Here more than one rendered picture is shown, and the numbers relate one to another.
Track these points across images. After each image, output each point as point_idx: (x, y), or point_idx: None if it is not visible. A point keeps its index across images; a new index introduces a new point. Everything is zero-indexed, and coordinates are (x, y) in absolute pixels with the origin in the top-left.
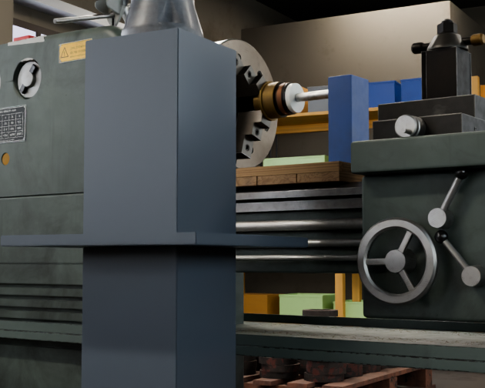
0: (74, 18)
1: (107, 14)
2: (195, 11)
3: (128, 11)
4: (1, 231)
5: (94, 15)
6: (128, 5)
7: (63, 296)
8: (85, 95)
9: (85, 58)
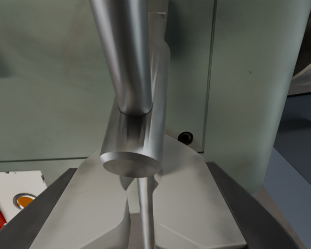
0: (153, 241)
1: (153, 187)
2: None
3: (166, 104)
4: None
5: (150, 216)
6: (138, 99)
7: None
8: (286, 219)
9: (301, 240)
